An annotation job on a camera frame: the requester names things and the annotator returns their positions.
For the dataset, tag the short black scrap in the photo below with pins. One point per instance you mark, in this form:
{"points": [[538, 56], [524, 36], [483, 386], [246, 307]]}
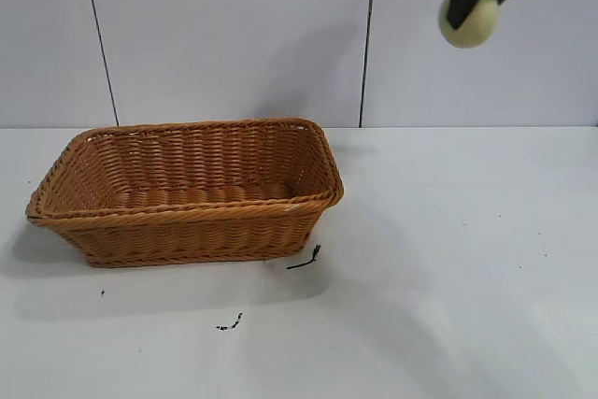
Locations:
{"points": [[231, 324]]}

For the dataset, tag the pale yellow round pastry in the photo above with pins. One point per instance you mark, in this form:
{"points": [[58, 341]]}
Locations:
{"points": [[474, 34]]}

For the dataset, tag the brown woven wicker basket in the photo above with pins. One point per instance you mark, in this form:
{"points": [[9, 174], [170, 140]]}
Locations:
{"points": [[187, 231]]}

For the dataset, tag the long black scrap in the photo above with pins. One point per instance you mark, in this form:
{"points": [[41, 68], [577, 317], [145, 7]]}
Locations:
{"points": [[306, 262]]}

